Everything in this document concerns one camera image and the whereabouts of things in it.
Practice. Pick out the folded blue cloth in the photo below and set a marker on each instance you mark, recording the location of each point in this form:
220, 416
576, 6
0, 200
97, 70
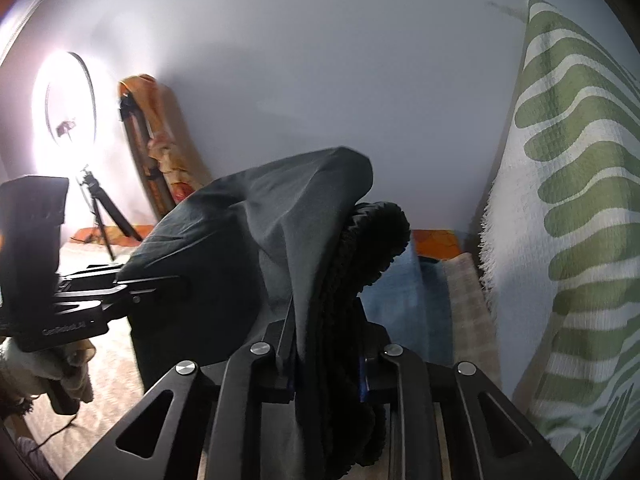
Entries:
411, 300

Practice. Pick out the left hand grey glove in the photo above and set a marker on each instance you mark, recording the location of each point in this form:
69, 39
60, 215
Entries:
24, 375

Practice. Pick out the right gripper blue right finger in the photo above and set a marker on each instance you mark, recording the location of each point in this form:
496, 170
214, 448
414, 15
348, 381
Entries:
396, 409

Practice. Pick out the white ring light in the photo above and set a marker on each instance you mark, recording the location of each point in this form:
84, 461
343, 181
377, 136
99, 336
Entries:
63, 115

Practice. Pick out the green white leaf pillow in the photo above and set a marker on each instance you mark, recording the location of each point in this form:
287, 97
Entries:
559, 246

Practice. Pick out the folded silver black tripod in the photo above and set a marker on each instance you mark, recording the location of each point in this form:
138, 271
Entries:
138, 136

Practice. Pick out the dark green pants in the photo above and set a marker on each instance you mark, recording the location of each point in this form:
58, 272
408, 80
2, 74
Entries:
290, 238

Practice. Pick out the small black tripod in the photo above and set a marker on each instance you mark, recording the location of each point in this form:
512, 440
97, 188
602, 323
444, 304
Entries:
101, 202

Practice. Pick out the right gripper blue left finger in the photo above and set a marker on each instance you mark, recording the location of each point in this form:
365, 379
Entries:
256, 374

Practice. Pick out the orange patterned cloth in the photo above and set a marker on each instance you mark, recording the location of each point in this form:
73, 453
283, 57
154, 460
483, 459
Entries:
170, 144

